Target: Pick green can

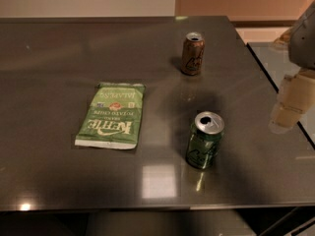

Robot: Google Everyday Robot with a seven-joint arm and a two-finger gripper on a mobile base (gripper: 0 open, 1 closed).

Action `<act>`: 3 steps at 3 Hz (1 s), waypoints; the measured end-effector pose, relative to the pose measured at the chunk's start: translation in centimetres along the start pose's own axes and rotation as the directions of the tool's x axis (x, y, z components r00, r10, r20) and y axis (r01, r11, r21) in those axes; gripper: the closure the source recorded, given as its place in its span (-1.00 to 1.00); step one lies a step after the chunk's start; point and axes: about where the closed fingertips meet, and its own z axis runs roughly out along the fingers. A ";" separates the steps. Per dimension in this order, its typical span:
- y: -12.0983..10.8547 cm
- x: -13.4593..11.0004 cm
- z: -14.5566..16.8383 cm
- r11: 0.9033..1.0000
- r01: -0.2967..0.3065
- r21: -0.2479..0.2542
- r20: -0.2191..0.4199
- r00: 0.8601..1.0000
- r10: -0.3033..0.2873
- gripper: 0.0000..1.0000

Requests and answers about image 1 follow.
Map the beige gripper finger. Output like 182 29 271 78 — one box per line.
269 68 315 134

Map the green soda can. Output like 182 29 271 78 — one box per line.
186 111 224 169

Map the brown soda can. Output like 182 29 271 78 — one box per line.
181 32 205 76

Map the green potato chip bag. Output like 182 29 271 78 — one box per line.
75 83 146 149

